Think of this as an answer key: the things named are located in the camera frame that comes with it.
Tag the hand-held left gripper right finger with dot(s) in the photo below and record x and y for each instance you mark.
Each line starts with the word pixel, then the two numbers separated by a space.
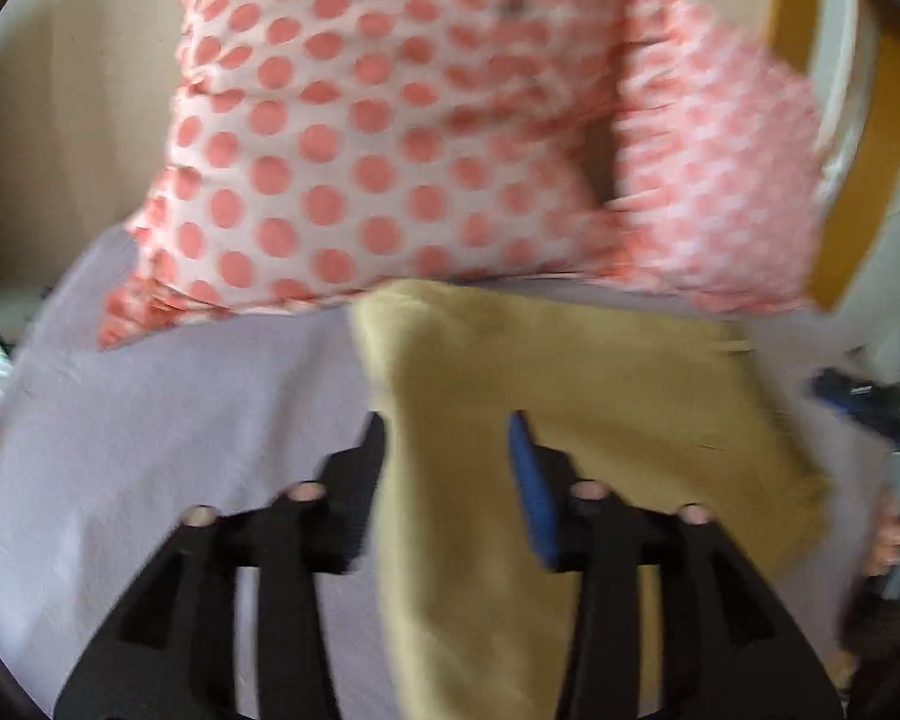
pixel 534 491

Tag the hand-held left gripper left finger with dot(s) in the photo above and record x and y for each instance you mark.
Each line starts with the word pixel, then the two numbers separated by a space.
pixel 354 481

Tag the olive yellow pants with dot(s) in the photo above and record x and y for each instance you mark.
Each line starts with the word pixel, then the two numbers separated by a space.
pixel 570 390

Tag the lilac bed sheet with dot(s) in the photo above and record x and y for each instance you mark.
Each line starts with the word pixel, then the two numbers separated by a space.
pixel 180 420

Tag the pink polka dot pillow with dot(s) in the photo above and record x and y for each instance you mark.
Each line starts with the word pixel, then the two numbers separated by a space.
pixel 720 165
pixel 390 127

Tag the yellow wooden headboard frame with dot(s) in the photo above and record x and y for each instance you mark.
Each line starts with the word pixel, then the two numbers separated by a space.
pixel 866 150

